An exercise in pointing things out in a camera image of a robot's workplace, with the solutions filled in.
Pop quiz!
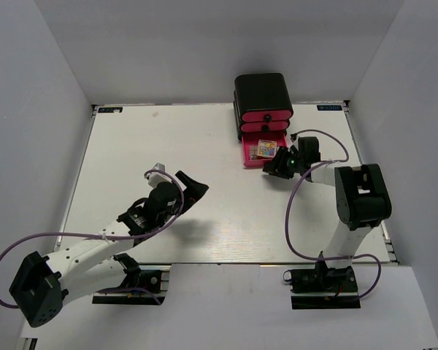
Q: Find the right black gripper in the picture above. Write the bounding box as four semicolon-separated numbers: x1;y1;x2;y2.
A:
263;145;304;179

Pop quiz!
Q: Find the small colourful eyeshadow palette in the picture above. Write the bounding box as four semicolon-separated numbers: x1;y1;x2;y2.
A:
257;139;278;158

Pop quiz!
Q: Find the pink bottom drawer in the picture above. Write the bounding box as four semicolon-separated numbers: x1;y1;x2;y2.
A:
242;131;287;168

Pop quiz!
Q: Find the pink drawer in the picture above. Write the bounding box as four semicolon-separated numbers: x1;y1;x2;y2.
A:
242;131;287;168
241;109;293;123
239;120;290;133

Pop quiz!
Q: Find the pink top drawer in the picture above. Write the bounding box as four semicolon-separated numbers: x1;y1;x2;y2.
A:
241;109;293;123

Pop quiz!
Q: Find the clear nude eyeshadow palette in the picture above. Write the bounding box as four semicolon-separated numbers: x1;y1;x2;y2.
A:
249;144;258;160

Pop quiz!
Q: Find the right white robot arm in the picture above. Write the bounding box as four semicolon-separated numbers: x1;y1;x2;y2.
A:
263;136;392;291

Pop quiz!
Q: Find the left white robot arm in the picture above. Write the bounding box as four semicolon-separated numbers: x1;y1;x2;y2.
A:
9;168;209;328

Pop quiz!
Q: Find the black drawer organizer case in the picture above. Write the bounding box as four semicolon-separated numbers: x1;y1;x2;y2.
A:
233;73;293;139

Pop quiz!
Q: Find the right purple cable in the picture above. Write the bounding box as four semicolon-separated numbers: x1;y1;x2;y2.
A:
283;129;383;301

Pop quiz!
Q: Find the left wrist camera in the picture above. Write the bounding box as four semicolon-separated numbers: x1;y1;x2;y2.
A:
144;163;171;189

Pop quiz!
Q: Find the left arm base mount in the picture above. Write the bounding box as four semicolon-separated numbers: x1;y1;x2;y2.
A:
92;253;170;306

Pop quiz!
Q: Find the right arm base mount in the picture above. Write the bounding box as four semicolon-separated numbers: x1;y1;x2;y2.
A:
283;253;361;310

